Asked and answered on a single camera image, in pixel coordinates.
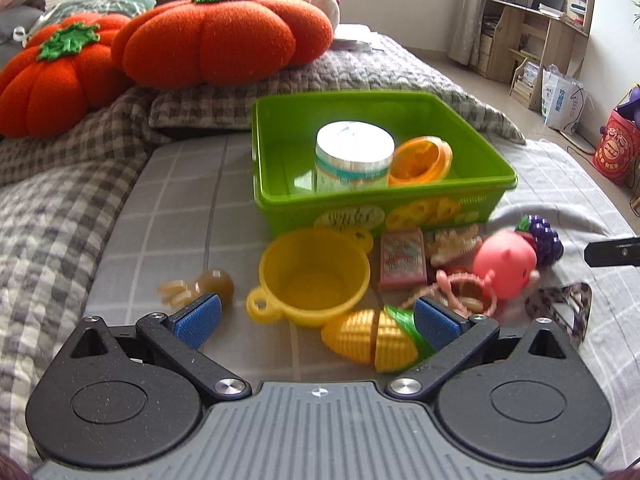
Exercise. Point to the purple toy grapes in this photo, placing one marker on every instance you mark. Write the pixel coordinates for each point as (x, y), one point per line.
(544, 239)

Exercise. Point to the white plush toy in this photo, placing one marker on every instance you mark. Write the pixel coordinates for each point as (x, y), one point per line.
(329, 7)

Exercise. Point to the cotton swab jar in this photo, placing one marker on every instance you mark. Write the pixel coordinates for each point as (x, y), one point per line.
(351, 156)

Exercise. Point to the large orange pumpkin pillow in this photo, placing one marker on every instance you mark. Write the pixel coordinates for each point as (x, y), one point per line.
(225, 43)

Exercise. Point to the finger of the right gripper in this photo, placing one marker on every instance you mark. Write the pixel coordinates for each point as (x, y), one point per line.
(621, 252)

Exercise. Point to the yellow toy corn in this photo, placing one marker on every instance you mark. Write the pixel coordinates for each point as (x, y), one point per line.
(386, 340)

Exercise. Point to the beige starfish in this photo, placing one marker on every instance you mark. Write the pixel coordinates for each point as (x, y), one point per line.
(177, 293)

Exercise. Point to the orange plastic toy cup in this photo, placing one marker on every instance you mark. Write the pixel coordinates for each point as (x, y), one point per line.
(421, 160)

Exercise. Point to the red snack bucket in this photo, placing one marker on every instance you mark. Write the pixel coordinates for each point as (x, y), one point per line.
(618, 148)

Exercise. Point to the white paper bag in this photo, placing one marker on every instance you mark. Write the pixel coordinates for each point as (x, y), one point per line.
(563, 99)

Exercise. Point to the wooden desk shelf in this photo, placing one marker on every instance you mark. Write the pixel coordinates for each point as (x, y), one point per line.
(520, 39)

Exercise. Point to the grey sofa backrest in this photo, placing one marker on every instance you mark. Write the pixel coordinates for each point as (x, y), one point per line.
(11, 19)

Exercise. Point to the cream toy coral piece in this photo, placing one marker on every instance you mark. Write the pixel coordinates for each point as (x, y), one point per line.
(451, 245)

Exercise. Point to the window curtain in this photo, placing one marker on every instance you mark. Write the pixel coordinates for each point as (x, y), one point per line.
(465, 41)

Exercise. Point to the leopard hair clip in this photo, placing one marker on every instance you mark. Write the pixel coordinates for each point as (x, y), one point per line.
(568, 306)

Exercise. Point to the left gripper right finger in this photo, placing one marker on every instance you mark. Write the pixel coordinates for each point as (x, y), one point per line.
(453, 344)

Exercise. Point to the pink card box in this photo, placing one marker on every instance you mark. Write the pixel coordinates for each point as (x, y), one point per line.
(402, 260)

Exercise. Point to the pink rubber pig toy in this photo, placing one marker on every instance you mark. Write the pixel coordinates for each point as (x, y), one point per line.
(504, 267)

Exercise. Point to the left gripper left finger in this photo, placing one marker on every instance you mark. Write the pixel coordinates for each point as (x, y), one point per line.
(177, 339)

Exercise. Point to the purple plush toy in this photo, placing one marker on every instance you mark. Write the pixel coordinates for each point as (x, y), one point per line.
(629, 108)

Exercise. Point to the grey checkered blanket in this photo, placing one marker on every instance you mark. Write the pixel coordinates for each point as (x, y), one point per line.
(60, 198)

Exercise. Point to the green plastic cookie box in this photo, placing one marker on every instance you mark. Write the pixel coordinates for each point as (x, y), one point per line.
(284, 130)

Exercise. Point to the yellow toy pot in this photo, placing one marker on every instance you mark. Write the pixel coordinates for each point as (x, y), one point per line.
(310, 276)

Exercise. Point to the small orange pumpkin pillow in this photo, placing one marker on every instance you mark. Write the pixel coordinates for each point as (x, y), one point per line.
(64, 73)

